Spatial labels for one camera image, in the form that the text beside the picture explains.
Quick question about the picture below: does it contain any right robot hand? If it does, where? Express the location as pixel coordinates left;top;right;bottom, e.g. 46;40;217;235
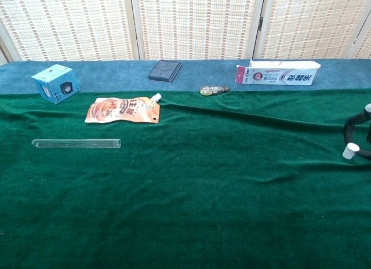
343;103;371;161

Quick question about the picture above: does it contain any dark square flat case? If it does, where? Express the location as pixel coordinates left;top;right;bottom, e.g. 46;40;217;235
147;59;183;83

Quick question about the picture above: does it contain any clear glass test tube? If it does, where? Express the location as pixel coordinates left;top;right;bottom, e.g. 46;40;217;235
31;138;121;150

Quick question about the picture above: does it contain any green velvet cloth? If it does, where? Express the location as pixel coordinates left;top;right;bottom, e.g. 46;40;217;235
0;88;371;269

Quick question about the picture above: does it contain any blue velvet cloth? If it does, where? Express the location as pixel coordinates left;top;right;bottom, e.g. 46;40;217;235
0;58;371;95

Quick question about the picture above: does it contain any white toothpaste carton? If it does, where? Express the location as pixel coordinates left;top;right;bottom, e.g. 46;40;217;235
235;59;322;86

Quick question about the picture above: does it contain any white rubber stopper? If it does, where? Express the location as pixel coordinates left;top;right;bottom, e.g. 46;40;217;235
342;142;361;160

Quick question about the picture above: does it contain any orange spout pouch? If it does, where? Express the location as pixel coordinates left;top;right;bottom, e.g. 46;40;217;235
84;93;162;125

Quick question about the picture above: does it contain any woven bamboo folding screen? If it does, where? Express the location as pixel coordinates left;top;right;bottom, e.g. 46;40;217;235
0;0;371;64

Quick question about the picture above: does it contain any correction tape dispenser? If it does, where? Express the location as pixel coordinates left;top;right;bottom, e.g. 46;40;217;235
199;85;231;96

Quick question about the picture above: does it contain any blue cardboard cube box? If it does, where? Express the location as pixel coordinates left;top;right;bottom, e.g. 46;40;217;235
31;63;81;105

